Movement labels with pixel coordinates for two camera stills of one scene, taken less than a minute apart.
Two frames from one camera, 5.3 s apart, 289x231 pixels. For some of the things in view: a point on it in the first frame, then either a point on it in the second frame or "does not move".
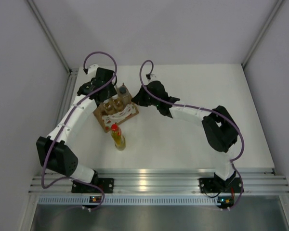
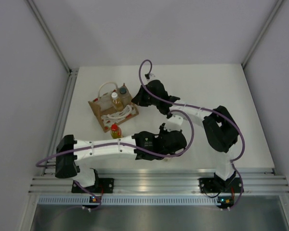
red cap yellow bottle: (118, 138) does not move
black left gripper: (111, 90) -> (163, 131)
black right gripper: (138, 99) does not move
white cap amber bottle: (117, 102) does not move
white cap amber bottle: (109, 107) -> (165, 159)
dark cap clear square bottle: (124, 94) does not move
